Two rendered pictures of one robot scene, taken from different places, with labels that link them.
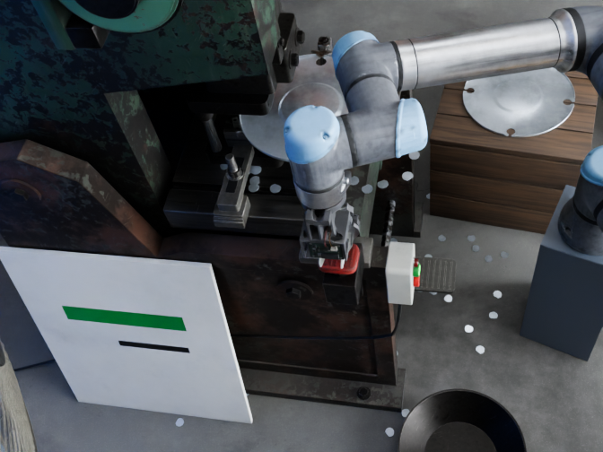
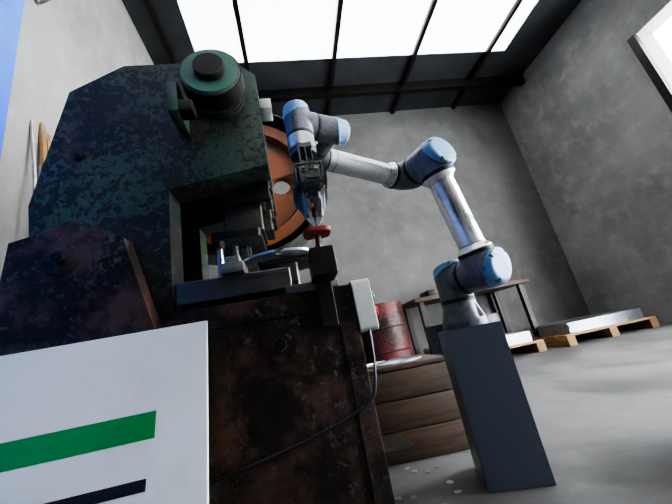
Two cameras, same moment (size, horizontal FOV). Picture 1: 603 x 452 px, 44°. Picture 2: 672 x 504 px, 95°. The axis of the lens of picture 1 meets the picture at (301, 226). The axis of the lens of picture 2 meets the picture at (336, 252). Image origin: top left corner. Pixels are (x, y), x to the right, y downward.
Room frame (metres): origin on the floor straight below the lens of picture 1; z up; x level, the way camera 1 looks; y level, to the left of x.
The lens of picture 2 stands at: (0.05, 0.30, 0.47)
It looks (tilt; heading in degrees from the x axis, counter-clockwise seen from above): 17 degrees up; 329
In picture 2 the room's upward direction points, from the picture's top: 11 degrees counter-clockwise
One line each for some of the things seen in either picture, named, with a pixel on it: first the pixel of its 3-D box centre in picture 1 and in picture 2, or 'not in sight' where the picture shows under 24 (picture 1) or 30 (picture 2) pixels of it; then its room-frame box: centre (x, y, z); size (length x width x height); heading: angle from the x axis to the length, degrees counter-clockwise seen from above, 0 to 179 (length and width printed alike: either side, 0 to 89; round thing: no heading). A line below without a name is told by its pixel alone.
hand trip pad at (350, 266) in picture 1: (340, 265); (318, 243); (0.70, -0.05, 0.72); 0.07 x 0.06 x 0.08; 68
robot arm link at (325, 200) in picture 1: (322, 183); (303, 146); (0.68, -0.04, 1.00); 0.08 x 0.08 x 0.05
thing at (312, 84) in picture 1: (310, 105); (281, 263); (1.04, -0.07, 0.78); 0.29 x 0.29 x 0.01
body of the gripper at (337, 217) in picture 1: (326, 218); (306, 170); (0.67, -0.04, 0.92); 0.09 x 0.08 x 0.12; 158
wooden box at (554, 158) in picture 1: (511, 139); (400, 402); (1.31, -0.65, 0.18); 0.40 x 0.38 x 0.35; 61
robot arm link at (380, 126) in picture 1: (380, 123); (327, 134); (0.70, -0.14, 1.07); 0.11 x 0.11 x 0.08; 0
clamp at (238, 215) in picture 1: (233, 177); (236, 262); (0.93, 0.10, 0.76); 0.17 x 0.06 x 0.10; 158
